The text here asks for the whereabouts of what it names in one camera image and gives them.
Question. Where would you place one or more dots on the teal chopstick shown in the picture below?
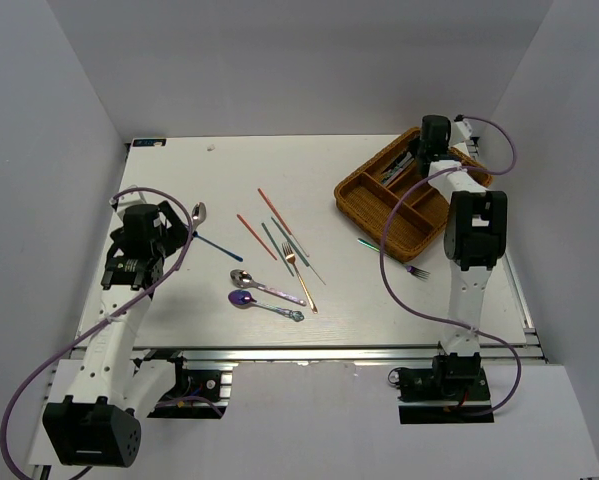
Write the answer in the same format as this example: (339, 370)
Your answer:
(277, 249)
(290, 241)

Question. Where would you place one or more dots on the orange white chopstick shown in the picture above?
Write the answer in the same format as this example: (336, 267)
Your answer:
(279, 217)

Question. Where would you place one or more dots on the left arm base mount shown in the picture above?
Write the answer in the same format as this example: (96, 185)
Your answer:
(196, 394)

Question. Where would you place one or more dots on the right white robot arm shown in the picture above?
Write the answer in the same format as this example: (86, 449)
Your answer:
(475, 234)

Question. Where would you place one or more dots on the teal chopstick right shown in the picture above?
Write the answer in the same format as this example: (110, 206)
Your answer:
(290, 241)

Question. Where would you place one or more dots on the blue label sticker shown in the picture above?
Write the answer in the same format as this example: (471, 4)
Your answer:
(148, 142)

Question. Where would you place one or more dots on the silver knife teal handle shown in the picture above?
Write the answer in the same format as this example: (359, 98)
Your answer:
(394, 166)

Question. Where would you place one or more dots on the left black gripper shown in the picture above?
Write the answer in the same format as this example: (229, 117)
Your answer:
(176, 234)

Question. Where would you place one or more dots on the orange wicker cutlery tray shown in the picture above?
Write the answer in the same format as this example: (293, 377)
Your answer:
(364, 200)

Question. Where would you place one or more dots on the iridescent rainbow fork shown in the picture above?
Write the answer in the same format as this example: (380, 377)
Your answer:
(412, 270)

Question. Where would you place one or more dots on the teal chopstick left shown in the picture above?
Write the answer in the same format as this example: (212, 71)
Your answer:
(277, 249)

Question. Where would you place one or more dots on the orange chopstick left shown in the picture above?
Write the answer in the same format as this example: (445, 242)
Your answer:
(257, 237)

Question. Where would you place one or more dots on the silver patterned table knife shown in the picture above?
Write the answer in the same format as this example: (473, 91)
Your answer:
(407, 155)

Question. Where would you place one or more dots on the purple iridescent spoon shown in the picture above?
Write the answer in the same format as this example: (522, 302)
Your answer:
(244, 299)

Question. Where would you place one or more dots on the silver spoon pink handle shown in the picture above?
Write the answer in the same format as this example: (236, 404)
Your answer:
(244, 280)

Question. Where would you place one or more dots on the rose gold fork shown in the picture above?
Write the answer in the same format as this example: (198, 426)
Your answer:
(290, 257)

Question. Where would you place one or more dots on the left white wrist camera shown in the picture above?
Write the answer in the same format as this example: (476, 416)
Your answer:
(127, 198)

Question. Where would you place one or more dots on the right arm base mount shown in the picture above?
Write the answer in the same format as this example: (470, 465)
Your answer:
(453, 390)

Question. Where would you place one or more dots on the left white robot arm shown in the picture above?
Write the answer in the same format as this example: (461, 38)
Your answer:
(98, 422)

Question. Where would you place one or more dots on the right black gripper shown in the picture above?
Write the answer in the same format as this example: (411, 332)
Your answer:
(447, 139)

